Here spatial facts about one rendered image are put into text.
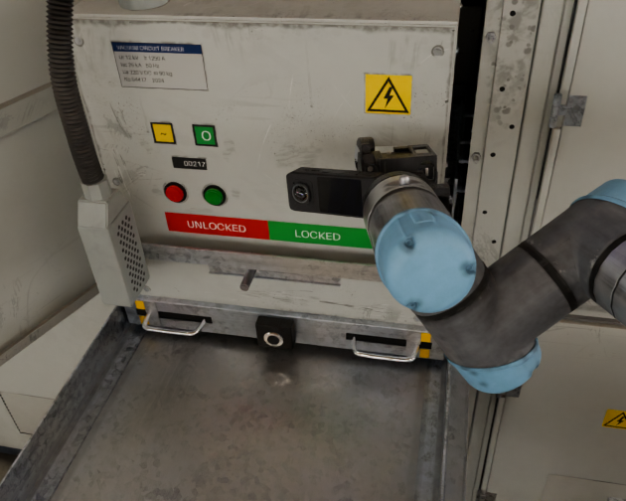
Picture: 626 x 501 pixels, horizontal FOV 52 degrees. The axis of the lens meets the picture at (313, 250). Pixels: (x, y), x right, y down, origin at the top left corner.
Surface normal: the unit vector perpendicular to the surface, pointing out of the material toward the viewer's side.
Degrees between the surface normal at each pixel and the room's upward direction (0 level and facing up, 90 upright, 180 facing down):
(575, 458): 90
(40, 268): 90
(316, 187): 77
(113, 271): 90
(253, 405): 0
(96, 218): 61
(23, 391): 90
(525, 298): 47
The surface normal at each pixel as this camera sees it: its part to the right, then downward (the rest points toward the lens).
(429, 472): -0.05, -0.79
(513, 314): -0.02, 0.07
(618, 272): -0.81, -0.33
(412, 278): 0.04, 0.39
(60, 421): 0.98, 0.09
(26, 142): 0.83, 0.32
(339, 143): -0.21, 0.61
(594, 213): -0.41, -0.62
